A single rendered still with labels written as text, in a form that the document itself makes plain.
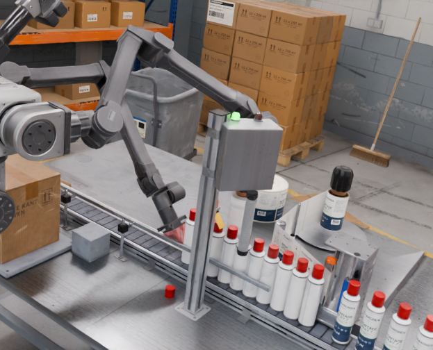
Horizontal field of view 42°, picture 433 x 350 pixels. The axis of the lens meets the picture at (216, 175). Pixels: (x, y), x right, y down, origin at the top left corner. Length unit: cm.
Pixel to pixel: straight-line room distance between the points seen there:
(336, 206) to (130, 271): 84
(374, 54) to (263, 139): 488
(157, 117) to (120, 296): 249
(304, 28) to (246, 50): 64
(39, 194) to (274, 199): 93
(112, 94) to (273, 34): 376
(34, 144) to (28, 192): 57
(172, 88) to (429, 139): 277
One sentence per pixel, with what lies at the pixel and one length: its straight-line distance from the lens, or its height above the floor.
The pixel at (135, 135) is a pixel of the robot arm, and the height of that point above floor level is 126.
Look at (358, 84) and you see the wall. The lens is 650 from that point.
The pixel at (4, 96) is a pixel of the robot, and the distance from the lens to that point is 146.
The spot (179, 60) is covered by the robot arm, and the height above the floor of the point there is 157.
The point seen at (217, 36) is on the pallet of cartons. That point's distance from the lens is 560.
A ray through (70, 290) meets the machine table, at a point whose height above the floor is 83.
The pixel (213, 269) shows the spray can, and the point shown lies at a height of 92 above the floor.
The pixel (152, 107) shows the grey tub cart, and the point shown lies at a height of 70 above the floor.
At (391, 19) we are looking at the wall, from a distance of 631.
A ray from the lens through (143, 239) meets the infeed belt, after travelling 212.
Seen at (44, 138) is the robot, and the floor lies 144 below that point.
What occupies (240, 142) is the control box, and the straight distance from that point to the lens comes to 155.
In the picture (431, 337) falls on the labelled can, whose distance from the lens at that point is 167.
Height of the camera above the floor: 195
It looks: 23 degrees down
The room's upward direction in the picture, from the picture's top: 8 degrees clockwise
